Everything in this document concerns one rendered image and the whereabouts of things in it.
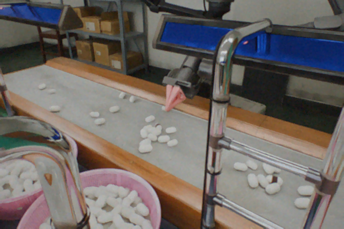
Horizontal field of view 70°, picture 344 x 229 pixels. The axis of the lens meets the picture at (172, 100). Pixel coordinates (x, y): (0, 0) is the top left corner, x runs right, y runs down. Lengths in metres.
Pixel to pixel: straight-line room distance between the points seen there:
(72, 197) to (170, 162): 0.52
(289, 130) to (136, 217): 0.52
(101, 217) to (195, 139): 0.35
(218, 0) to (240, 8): 1.49
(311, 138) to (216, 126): 0.50
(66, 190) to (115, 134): 0.64
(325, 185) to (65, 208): 0.29
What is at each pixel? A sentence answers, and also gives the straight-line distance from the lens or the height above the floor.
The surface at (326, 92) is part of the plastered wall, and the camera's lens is 2.74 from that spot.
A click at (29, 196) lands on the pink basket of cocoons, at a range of 0.64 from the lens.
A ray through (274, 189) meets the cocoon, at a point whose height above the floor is 0.76.
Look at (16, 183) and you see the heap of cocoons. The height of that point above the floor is 0.74.
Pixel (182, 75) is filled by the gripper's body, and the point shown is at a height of 0.91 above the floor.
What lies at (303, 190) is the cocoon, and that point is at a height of 0.76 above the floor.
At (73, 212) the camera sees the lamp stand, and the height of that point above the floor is 1.05.
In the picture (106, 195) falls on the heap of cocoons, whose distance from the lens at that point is 0.62.
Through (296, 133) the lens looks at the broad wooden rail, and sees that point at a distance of 0.83.
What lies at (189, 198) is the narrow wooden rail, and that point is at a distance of 0.56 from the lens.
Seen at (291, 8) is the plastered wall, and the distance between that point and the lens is 2.61.
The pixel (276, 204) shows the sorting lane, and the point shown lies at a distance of 0.63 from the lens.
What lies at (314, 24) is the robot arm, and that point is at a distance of 0.83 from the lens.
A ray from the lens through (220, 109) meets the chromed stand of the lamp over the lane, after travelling 0.35.
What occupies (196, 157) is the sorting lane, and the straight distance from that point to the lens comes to 0.70.
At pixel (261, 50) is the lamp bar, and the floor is 1.07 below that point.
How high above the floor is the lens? 1.18
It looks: 26 degrees down
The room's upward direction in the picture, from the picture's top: straight up
